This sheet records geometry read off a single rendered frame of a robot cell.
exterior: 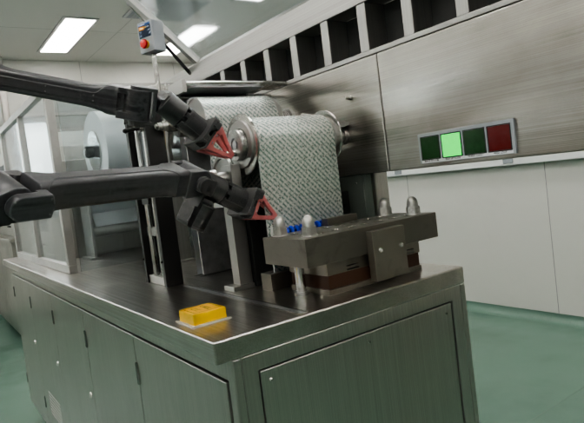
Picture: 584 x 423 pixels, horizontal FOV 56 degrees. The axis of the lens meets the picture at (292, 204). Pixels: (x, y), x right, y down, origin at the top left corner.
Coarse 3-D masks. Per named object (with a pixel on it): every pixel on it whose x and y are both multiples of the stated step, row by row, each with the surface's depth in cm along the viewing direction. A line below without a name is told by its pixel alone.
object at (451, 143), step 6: (444, 138) 122; (450, 138) 121; (456, 138) 120; (444, 144) 123; (450, 144) 121; (456, 144) 120; (444, 150) 123; (450, 150) 121; (456, 150) 120; (444, 156) 123
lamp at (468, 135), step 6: (468, 132) 117; (474, 132) 116; (480, 132) 115; (468, 138) 117; (474, 138) 116; (480, 138) 115; (468, 144) 117; (474, 144) 116; (480, 144) 115; (468, 150) 118; (474, 150) 116; (480, 150) 115
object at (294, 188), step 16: (304, 160) 135; (320, 160) 137; (336, 160) 141; (272, 176) 129; (288, 176) 132; (304, 176) 135; (320, 176) 137; (336, 176) 140; (272, 192) 129; (288, 192) 132; (304, 192) 134; (320, 192) 137; (336, 192) 140; (288, 208) 131; (304, 208) 134; (320, 208) 137; (336, 208) 140; (272, 224) 129; (288, 224) 131
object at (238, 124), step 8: (328, 120) 143; (232, 128) 133; (240, 128) 130; (248, 128) 128; (248, 136) 128; (248, 144) 128; (248, 152) 129; (232, 160) 135; (248, 160) 129; (240, 168) 133
